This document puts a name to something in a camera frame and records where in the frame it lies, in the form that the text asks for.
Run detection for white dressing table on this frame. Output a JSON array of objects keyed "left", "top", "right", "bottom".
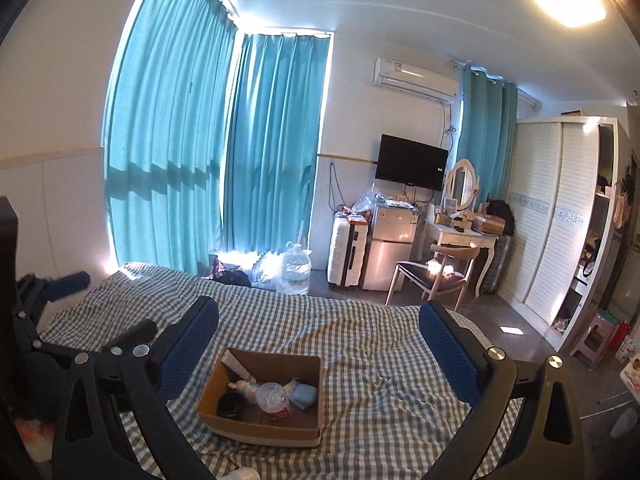
[{"left": 425, "top": 220, "right": 501, "bottom": 298}]

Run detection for wooden box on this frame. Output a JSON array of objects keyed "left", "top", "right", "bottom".
[{"left": 470, "top": 212, "right": 503, "bottom": 235}]

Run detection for white oval vanity mirror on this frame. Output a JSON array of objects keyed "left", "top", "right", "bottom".
[{"left": 445, "top": 158, "right": 480, "bottom": 211}]

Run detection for white suitcase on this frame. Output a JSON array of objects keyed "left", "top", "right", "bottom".
[{"left": 327, "top": 217, "right": 371, "bottom": 288}]

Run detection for grey suitcase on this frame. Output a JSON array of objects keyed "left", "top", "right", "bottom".
[{"left": 492, "top": 234, "right": 513, "bottom": 293}]

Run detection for dark clothes pile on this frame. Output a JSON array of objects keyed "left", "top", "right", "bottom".
[{"left": 207, "top": 257, "right": 251, "bottom": 288}]

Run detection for hanging pink clothes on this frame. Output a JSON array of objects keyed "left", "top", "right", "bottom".
[{"left": 612, "top": 180, "right": 633, "bottom": 228}]

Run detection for wooden chair black seat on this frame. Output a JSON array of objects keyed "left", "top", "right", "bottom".
[{"left": 385, "top": 244, "right": 481, "bottom": 311}]

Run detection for light blue soap box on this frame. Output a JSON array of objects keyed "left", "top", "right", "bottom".
[{"left": 290, "top": 384, "right": 318, "bottom": 408}]

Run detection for black wall television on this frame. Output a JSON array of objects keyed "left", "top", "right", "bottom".
[{"left": 375, "top": 134, "right": 449, "bottom": 192}]

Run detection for clear plastic bag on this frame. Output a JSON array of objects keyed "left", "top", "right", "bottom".
[{"left": 350, "top": 182, "right": 388, "bottom": 216}]

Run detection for large water jug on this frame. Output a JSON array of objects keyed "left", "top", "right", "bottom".
[{"left": 281, "top": 241, "right": 312, "bottom": 295}]

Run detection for white sliding wardrobe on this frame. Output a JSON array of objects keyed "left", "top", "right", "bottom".
[{"left": 502, "top": 116, "right": 621, "bottom": 353}]

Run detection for black wall cable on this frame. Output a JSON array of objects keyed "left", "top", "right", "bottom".
[{"left": 327, "top": 161, "right": 346, "bottom": 211}]

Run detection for white plastic bag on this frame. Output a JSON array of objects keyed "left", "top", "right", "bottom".
[{"left": 250, "top": 251, "right": 286, "bottom": 290}]

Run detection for ceiling light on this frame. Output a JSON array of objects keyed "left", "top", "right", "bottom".
[{"left": 527, "top": 0, "right": 607, "bottom": 28}]

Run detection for brown cardboard box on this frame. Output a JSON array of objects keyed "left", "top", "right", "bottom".
[{"left": 196, "top": 347, "right": 322, "bottom": 447}]

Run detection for grey checked blanket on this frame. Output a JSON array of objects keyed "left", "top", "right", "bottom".
[{"left": 37, "top": 261, "right": 521, "bottom": 480}]

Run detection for silver mini fridge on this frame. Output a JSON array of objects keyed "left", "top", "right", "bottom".
[{"left": 362, "top": 202, "right": 418, "bottom": 292}]

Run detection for metal rod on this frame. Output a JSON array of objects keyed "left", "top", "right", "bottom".
[{"left": 580, "top": 392, "right": 633, "bottom": 418}]

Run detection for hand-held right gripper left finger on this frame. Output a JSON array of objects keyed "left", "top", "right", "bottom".
[{"left": 50, "top": 295, "right": 221, "bottom": 480}]

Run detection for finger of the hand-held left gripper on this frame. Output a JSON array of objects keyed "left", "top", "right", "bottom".
[
  {"left": 14, "top": 307, "right": 160, "bottom": 362},
  {"left": 15, "top": 271, "right": 92, "bottom": 307}
]

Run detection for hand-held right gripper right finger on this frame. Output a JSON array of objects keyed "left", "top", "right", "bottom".
[{"left": 419, "top": 301, "right": 593, "bottom": 480}]

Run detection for narrow teal curtain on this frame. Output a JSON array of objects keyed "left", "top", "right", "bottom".
[{"left": 452, "top": 66, "right": 518, "bottom": 211}]

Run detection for white tube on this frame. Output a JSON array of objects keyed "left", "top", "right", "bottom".
[{"left": 222, "top": 350, "right": 257, "bottom": 383}]

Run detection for black bag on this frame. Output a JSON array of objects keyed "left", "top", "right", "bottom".
[{"left": 485, "top": 199, "right": 516, "bottom": 236}]

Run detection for wide teal curtain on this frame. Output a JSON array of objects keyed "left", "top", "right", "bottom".
[{"left": 102, "top": 0, "right": 238, "bottom": 273}]

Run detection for black jar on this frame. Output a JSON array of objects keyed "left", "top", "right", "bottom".
[{"left": 216, "top": 392, "right": 248, "bottom": 418}]

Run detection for white air conditioner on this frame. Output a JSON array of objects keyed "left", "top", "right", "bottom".
[{"left": 372, "top": 56, "right": 458, "bottom": 103}]

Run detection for pink plastic stool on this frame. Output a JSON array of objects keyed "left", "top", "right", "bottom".
[{"left": 570, "top": 310, "right": 618, "bottom": 371}]

